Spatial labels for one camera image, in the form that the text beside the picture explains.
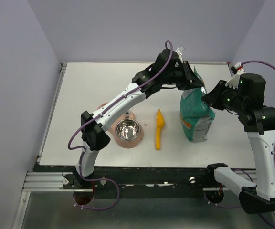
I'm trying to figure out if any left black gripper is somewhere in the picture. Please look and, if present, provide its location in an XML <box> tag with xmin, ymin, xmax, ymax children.
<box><xmin>161</xmin><ymin>61</ymin><xmax>204</xmax><ymax>91</ymax></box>

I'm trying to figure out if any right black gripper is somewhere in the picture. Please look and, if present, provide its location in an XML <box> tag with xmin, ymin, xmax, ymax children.
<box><xmin>201</xmin><ymin>79</ymin><xmax>246</xmax><ymax>113</ymax></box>

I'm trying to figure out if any green pet food bag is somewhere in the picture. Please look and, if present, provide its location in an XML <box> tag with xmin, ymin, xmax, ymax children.
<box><xmin>179</xmin><ymin>66</ymin><xmax>216</xmax><ymax>143</ymax></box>

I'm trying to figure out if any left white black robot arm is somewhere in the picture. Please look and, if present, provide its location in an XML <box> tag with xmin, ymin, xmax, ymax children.
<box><xmin>74</xmin><ymin>49</ymin><xmax>204</xmax><ymax>188</ymax></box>

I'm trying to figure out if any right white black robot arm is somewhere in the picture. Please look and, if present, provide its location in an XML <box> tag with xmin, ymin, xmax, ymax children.
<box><xmin>201</xmin><ymin>73</ymin><xmax>275</xmax><ymax>214</ymax></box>

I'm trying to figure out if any yellow plastic scoop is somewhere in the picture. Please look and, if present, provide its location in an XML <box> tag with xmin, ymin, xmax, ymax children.
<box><xmin>155</xmin><ymin>109</ymin><xmax>165</xmax><ymax>150</ymax></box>

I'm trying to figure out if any clear water bottle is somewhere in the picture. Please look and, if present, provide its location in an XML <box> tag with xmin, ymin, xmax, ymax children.
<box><xmin>124</xmin><ymin>108</ymin><xmax>135</xmax><ymax>119</ymax></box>

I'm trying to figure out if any front steel bowl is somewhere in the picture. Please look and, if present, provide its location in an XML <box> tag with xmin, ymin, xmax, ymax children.
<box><xmin>115</xmin><ymin>118</ymin><xmax>141</xmax><ymax>142</ymax></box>

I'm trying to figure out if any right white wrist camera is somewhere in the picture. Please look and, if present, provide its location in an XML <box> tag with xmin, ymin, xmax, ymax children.
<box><xmin>225</xmin><ymin>62</ymin><xmax>246</xmax><ymax>90</ymax></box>

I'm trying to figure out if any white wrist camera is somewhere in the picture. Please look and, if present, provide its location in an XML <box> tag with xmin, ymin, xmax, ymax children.
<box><xmin>175</xmin><ymin>46</ymin><xmax>186</xmax><ymax>63</ymax></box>
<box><xmin>225</xmin><ymin>62</ymin><xmax>246</xmax><ymax>90</ymax></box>

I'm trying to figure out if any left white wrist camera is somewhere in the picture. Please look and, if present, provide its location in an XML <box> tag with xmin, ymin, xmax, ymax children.
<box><xmin>175</xmin><ymin>46</ymin><xmax>186</xmax><ymax>63</ymax></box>

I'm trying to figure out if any black mounting rail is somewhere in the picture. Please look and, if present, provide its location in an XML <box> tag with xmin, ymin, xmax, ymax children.
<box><xmin>33</xmin><ymin>164</ymin><xmax>257</xmax><ymax>200</ymax></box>

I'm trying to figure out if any aluminium frame extrusion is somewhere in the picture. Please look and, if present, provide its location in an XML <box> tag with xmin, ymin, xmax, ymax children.
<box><xmin>22</xmin><ymin>172</ymin><xmax>72</xmax><ymax>192</ymax></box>

